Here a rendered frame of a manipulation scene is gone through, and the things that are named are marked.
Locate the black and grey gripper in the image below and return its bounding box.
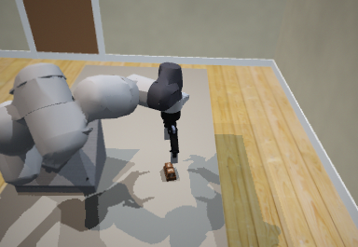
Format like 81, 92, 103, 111
161, 110, 181, 164

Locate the brown cube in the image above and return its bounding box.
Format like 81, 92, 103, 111
165, 162, 173, 171
166, 168, 175, 178

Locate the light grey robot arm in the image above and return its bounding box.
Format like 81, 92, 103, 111
0, 62, 189, 185

